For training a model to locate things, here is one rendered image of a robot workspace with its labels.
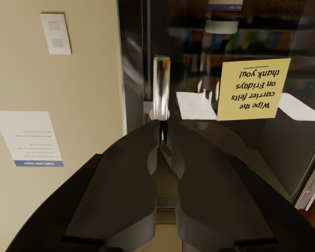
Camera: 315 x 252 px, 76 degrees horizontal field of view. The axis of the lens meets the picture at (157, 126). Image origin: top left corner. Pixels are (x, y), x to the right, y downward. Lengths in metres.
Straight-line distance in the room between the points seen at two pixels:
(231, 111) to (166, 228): 0.24
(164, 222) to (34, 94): 0.64
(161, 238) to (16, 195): 0.96
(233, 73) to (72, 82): 0.61
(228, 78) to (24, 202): 1.17
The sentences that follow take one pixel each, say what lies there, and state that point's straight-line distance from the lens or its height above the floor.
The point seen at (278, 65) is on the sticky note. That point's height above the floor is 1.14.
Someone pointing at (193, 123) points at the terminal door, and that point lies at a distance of 0.27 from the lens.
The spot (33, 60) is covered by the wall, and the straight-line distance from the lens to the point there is 0.80.
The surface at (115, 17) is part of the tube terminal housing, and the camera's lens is 0.25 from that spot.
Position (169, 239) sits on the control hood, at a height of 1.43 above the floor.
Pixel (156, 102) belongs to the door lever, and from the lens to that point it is 0.20.
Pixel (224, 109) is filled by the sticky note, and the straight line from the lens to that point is 0.27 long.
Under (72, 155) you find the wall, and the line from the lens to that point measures 0.94.
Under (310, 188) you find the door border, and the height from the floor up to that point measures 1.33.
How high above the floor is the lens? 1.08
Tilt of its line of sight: 31 degrees up
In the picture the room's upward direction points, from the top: 179 degrees counter-clockwise
